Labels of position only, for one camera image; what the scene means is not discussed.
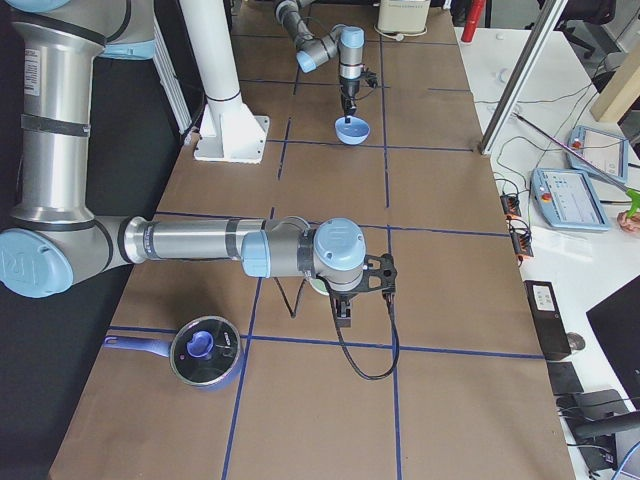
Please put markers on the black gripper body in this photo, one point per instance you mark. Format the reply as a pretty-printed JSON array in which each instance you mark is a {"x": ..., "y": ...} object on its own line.
[
  {"x": 342, "y": 310},
  {"x": 349, "y": 88}
]

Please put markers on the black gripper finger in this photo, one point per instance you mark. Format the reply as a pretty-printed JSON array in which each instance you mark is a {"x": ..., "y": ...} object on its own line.
[
  {"x": 343, "y": 310},
  {"x": 349, "y": 109}
]

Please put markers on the blue bowl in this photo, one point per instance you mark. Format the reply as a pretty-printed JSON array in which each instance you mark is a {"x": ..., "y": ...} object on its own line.
[{"x": 351, "y": 130}]

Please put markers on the green bowl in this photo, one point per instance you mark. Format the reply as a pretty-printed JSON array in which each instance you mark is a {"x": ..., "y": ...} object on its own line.
[{"x": 319, "y": 286}]

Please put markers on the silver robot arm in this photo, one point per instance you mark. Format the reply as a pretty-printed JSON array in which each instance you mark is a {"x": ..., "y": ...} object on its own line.
[
  {"x": 344, "y": 42},
  {"x": 134, "y": 152}
]

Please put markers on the orange black connector strip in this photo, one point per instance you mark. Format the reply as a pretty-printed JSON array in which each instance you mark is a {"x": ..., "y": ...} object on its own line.
[{"x": 519, "y": 230}]

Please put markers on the purple saucepan with glass lid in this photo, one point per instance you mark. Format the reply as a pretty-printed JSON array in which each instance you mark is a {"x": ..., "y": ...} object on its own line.
[{"x": 206, "y": 353}]

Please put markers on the red cylinder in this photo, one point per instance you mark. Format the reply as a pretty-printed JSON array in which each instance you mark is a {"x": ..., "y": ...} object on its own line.
[{"x": 472, "y": 20}]

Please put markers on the black power adapter box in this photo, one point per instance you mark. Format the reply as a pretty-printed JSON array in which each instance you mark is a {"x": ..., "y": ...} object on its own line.
[{"x": 547, "y": 320}]

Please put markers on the near teach pendant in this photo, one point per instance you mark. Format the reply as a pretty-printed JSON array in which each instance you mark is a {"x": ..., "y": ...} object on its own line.
[{"x": 567, "y": 200}]

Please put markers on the teach pendant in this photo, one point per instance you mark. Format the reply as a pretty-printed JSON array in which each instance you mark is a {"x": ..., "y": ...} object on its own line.
[
  {"x": 604, "y": 152},
  {"x": 567, "y": 200}
]

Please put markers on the far teach pendant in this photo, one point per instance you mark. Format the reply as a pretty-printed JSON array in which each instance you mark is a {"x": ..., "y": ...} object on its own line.
[{"x": 604, "y": 152}]

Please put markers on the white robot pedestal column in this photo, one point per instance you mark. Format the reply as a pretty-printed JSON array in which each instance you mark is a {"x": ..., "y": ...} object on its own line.
[{"x": 229, "y": 131}]

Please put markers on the aluminium frame profile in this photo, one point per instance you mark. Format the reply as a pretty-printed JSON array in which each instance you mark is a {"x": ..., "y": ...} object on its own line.
[{"x": 538, "y": 36}]

